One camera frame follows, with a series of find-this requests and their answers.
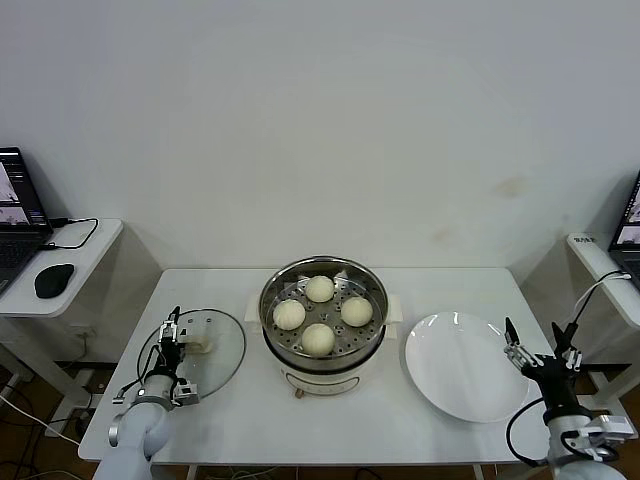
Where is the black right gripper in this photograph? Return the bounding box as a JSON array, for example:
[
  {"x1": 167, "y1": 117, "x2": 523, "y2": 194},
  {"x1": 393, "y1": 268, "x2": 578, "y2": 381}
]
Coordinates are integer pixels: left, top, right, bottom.
[{"x1": 504, "y1": 317, "x2": 583, "y2": 409}]

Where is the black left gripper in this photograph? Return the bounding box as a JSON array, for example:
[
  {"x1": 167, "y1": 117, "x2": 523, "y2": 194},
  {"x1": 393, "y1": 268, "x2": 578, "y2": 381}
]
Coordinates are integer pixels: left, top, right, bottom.
[{"x1": 153, "y1": 306, "x2": 189, "y2": 375}]

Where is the round glass pot lid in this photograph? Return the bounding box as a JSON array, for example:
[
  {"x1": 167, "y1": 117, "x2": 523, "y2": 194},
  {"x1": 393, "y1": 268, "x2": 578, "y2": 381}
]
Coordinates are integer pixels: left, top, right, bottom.
[{"x1": 135, "y1": 308, "x2": 247, "y2": 401}]

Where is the white steamed baozi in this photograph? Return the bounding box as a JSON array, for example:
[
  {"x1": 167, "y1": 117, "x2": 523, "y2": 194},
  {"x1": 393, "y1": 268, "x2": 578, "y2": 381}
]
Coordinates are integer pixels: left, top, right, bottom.
[
  {"x1": 305, "y1": 274, "x2": 335, "y2": 304},
  {"x1": 301, "y1": 323, "x2": 336, "y2": 358},
  {"x1": 339, "y1": 296, "x2": 374, "y2": 328},
  {"x1": 272, "y1": 299, "x2": 307, "y2": 331}
]

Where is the perforated steel steamer basket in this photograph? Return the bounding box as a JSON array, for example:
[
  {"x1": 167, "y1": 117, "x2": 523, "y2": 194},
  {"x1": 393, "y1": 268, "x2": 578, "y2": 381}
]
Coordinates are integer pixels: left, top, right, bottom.
[{"x1": 258, "y1": 255, "x2": 389, "y2": 362}]

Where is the round white plate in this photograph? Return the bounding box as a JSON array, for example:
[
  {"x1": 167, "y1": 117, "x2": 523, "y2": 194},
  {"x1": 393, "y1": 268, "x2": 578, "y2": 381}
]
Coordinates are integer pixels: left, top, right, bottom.
[{"x1": 404, "y1": 311, "x2": 530, "y2": 424}]

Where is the white side desk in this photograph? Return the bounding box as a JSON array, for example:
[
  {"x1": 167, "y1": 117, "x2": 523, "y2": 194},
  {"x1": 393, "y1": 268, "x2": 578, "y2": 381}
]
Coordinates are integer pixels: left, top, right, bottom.
[
  {"x1": 564, "y1": 232, "x2": 640, "y2": 441},
  {"x1": 0, "y1": 218, "x2": 125, "y2": 439}
]

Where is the black computer mouse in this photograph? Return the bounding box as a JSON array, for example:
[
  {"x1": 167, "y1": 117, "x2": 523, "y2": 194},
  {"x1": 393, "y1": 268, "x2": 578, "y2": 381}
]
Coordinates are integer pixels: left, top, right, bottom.
[{"x1": 33, "y1": 263, "x2": 76, "y2": 300}]

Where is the open black laptop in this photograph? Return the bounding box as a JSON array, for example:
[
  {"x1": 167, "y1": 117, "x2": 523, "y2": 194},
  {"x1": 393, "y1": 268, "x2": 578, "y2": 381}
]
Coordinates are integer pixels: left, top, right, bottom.
[
  {"x1": 0, "y1": 146, "x2": 54, "y2": 296},
  {"x1": 605, "y1": 168, "x2": 640, "y2": 294}
]

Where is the cream electric cooker base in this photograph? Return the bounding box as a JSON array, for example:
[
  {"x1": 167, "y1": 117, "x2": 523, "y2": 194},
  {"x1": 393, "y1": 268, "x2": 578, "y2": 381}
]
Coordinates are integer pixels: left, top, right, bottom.
[{"x1": 243, "y1": 293, "x2": 404, "y2": 400}]

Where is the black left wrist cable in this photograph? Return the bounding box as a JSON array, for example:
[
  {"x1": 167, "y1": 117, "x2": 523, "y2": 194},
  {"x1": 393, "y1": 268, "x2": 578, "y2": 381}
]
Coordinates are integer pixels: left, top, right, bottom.
[{"x1": 112, "y1": 342, "x2": 164, "y2": 405}]

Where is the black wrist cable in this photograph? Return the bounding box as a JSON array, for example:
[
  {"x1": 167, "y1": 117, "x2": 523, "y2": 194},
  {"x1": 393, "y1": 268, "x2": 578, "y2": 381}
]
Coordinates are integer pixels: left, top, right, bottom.
[
  {"x1": 505, "y1": 397, "x2": 549, "y2": 469},
  {"x1": 112, "y1": 342, "x2": 164, "y2": 405}
]

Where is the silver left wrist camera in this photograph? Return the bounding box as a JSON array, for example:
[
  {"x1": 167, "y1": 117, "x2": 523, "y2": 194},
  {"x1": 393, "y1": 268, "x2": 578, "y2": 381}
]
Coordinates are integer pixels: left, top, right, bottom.
[{"x1": 172, "y1": 380, "x2": 201, "y2": 407}]

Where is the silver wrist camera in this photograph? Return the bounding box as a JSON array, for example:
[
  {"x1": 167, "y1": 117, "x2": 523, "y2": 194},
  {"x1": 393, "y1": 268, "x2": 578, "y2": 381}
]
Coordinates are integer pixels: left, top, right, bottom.
[
  {"x1": 172, "y1": 380, "x2": 201, "y2": 407},
  {"x1": 582, "y1": 413, "x2": 632, "y2": 454}
]

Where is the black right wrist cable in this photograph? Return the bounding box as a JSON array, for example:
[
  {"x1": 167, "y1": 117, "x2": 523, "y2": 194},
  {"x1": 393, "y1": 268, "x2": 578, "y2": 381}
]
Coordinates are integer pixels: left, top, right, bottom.
[{"x1": 505, "y1": 397, "x2": 549, "y2": 469}]

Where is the white and black charger cable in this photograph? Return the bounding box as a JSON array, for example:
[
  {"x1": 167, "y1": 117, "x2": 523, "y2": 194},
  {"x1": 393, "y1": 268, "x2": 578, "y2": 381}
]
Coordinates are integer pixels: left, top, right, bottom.
[{"x1": 552, "y1": 269, "x2": 632, "y2": 371}]

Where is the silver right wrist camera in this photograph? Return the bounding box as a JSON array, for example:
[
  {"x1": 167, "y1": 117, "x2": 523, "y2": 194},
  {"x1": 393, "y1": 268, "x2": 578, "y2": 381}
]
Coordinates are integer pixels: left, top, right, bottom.
[{"x1": 582, "y1": 413, "x2": 632, "y2": 454}]

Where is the black laptop cable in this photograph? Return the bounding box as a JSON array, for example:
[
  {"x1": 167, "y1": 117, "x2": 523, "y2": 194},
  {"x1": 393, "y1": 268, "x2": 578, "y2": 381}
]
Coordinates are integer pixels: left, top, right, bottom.
[{"x1": 42, "y1": 217, "x2": 99, "y2": 251}]

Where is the white floor cable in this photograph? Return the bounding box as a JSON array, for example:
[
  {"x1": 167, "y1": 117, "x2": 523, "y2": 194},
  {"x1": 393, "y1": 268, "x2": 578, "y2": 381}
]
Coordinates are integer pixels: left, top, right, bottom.
[{"x1": 0, "y1": 392, "x2": 84, "y2": 446}]

